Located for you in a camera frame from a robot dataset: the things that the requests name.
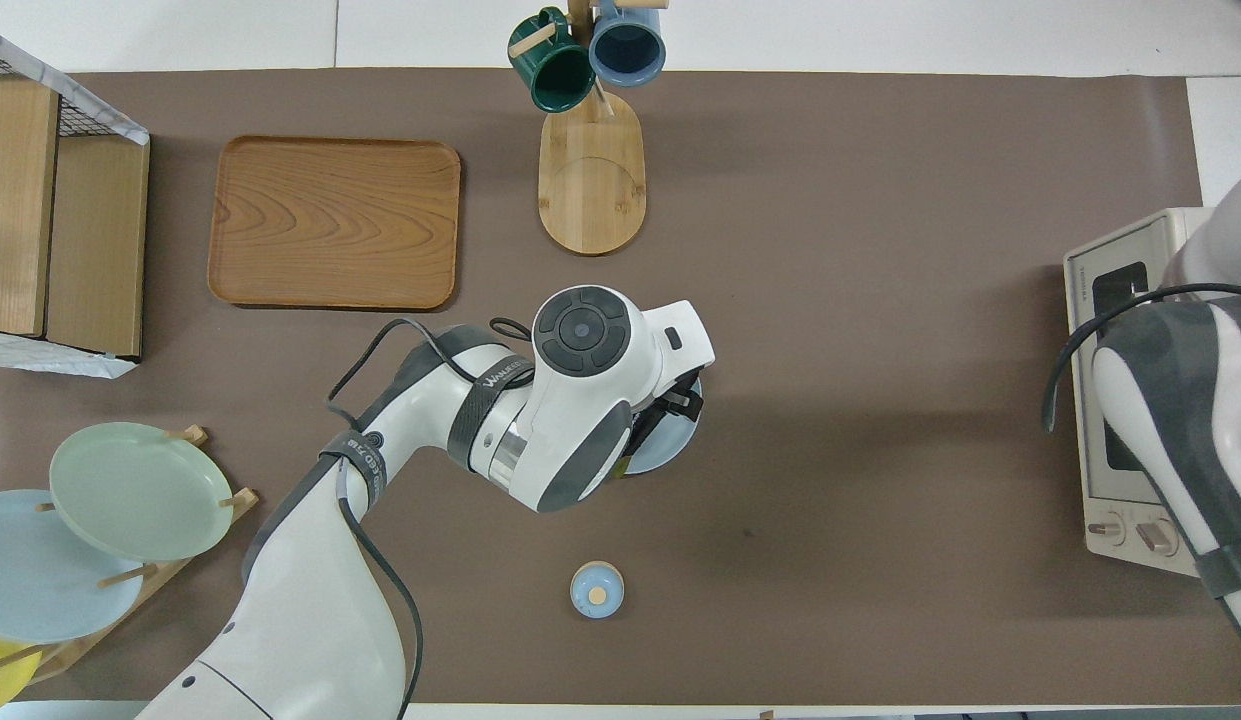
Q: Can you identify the beige toaster oven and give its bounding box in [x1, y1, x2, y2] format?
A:
[1063, 207, 1241, 579]

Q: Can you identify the yellow plate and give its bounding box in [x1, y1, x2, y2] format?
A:
[0, 633, 41, 716]

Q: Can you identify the wooden mug tree stand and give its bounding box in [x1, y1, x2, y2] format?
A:
[508, 0, 671, 257]

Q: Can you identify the pale green plate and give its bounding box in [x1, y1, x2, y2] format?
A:
[49, 422, 234, 562]

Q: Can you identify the dark green mug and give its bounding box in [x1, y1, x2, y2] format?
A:
[508, 8, 597, 113]

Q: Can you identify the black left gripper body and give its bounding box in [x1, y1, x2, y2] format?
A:
[635, 386, 704, 442]

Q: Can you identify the wire basket with wooden shelf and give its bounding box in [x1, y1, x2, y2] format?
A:
[0, 25, 151, 379]

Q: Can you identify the wooden serving tray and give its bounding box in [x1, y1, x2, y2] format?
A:
[207, 136, 462, 311]

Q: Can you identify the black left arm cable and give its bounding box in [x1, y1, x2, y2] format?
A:
[327, 318, 536, 720]

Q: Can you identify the light blue racked plate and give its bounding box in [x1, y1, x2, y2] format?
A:
[0, 489, 146, 645]

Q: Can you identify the light blue serving plate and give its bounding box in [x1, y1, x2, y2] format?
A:
[620, 375, 703, 477]

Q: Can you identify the brown table mat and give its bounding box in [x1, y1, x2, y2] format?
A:
[0, 68, 1241, 706]

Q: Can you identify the blue mug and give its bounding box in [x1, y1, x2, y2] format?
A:
[588, 0, 667, 88]

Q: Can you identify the wooden plate rack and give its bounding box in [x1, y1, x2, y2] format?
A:
[0, 425, 259, 686]

